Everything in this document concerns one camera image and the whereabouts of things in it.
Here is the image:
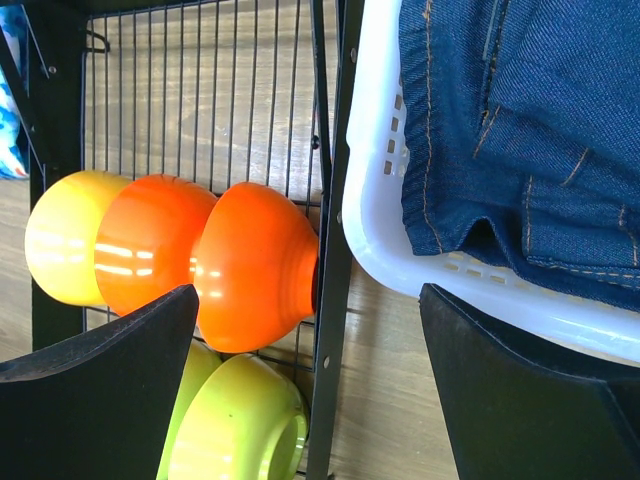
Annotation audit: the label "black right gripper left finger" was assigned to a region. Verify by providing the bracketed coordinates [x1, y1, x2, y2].
[1, 284, 199, 479]

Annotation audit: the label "yellow-orange bowl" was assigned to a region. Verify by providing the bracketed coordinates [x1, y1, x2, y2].
[24, 170, 131, 306]

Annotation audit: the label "white plastic basket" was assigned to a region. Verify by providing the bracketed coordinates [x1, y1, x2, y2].
[341, 1, 639, 362]

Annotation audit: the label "blue floral cloth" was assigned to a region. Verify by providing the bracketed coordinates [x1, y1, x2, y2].
[1, 5, 29, 180]

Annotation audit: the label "orange-red bowl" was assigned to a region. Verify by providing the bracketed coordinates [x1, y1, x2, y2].
[193, 182, 319, 353]
[94, 174, 217, 316]

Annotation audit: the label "lime green bowl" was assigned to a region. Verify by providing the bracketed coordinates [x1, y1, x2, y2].
[156, 339, 222, 479]
[168, 353, 309, 479]

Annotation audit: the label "black wire dish rack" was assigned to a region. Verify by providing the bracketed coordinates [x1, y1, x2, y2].
[0, 0, 366, 480]

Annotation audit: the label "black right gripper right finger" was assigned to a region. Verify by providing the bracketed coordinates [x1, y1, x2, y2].
[419, 284, 639, 479]

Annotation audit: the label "dark blue folded cloths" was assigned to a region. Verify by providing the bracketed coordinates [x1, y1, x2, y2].
[398, 1, 639, 311]

